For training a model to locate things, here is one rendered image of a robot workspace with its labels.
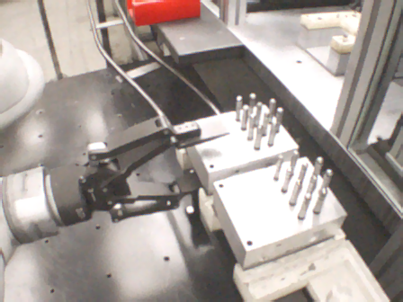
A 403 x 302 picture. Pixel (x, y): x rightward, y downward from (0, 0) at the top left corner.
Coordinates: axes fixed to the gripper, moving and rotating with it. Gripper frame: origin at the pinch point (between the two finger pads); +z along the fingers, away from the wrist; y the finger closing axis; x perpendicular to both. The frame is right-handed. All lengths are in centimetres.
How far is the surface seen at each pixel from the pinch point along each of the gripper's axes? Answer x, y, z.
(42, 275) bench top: 3.0, -21.9, -31.0
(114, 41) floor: 231, -89, 8
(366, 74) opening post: -5.2, 12.0, 18.8
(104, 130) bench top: 38.1, -22.0, -12.9
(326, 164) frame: 10.8, -25.7, 34.4
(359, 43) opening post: -2.7, 14.9, 18.8
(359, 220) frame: -4.4, -29.1, 34.4
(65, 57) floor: 222, -88, -33
